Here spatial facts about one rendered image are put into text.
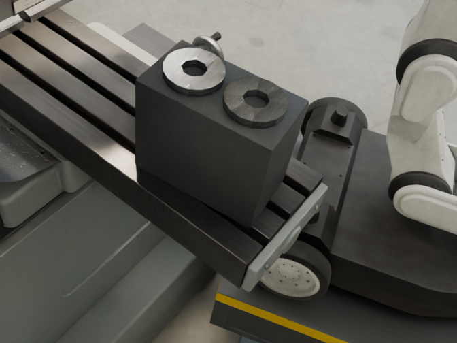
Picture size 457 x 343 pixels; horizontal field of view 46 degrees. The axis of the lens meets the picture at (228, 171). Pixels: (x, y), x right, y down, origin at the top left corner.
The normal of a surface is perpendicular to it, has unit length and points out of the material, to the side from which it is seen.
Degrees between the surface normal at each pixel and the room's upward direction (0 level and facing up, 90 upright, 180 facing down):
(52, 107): 0
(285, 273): 90
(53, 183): 90
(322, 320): 0
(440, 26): 90
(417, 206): 90
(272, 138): 0
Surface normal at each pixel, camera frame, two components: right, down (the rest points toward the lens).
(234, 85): 0.13, -0.63
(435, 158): -0.33, 0.70
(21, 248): 0.79, 0.54
